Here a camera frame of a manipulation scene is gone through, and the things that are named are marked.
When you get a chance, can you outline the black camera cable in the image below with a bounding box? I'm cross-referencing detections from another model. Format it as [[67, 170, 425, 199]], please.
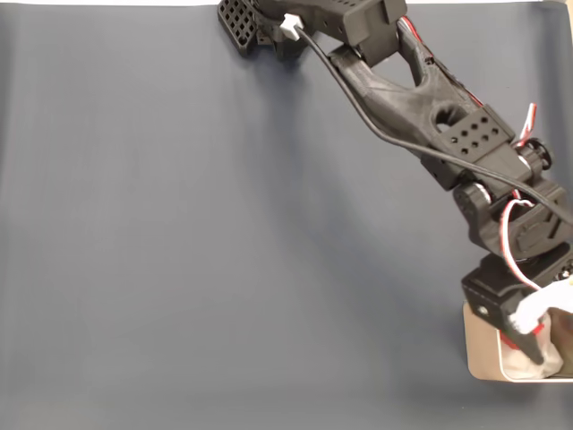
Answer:
[[278, 13, 573, 221]]

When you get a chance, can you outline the beige rounded box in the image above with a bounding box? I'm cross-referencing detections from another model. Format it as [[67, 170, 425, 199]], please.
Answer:
[[462, 300, 573, 383]]

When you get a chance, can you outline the white cloth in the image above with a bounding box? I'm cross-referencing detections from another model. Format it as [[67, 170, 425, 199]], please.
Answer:
[[501, 313, 565, 380]]

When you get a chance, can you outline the red cube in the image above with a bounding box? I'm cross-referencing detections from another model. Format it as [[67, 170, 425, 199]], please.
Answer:
[[504, 321, 546, 351]]

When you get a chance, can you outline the white camera board mount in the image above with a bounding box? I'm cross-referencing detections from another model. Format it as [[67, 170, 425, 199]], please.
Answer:
[[507, 278, 573, 336]]

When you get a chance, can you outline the dark grey table mat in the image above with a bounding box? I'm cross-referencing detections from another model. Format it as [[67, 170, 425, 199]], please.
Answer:
[[0, 3, 573, 430]]

